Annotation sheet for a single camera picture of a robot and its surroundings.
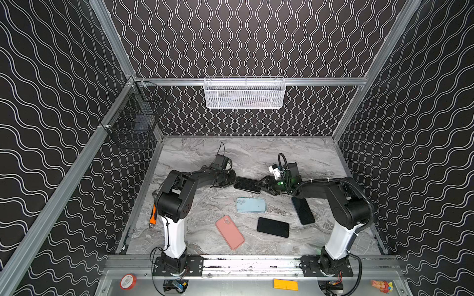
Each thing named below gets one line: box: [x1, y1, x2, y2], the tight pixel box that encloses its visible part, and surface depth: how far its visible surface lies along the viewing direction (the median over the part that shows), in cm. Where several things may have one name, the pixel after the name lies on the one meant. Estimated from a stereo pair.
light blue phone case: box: [235, 197, 267, 213], surface depth 94 cm
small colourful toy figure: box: [371, 279, 394, 295], surface depth 70 cm
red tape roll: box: [119, 273, 138, 291], surface depth 71 cm
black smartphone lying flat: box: [256, 217, 290, 239], surface depth 88 cm
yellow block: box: [272, 278, 299, 292], surface depth 71 cm
